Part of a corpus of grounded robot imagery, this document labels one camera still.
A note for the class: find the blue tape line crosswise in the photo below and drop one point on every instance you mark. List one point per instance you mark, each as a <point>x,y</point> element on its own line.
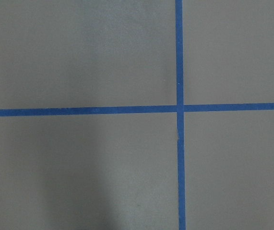
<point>136,109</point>

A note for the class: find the blue tape line lengthwise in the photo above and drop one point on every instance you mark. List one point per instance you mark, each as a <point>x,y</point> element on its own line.
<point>180,114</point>

